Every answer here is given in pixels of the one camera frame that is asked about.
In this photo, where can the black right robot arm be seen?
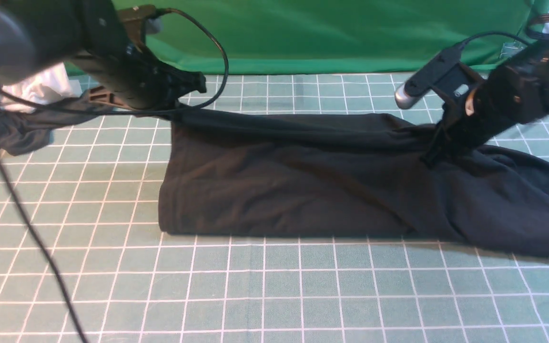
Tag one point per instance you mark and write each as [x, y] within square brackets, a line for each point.
[477, 109]

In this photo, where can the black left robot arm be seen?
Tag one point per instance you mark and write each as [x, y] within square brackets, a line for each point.
[38, 34]

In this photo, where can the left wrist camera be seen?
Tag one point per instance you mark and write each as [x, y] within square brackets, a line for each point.
[139, 22]

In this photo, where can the metal binder clip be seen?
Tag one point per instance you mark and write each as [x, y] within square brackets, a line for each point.
[510, 49]

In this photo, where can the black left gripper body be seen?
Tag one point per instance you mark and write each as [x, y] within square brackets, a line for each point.
[112, 59]

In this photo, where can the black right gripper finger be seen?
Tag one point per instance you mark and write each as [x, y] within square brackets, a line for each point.
[439, 146]

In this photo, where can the green backdrop cloth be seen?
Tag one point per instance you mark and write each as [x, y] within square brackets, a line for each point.
[343, 36]

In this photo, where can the crumpled dark gray garment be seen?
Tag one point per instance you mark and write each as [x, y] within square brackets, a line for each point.
[23, 133]

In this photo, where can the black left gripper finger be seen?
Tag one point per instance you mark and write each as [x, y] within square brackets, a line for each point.
[116, 97]

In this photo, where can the teal checkered tablecloth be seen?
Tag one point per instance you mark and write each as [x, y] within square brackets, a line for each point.
[93, 196]

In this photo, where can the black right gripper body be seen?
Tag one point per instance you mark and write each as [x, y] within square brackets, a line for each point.
[515, 92]

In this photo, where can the crumpled white cloth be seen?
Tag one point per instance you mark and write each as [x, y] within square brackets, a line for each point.
[47, 87]

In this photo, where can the dark gray long-sleeve shirt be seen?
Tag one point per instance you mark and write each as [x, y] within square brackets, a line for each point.
[310, 175]

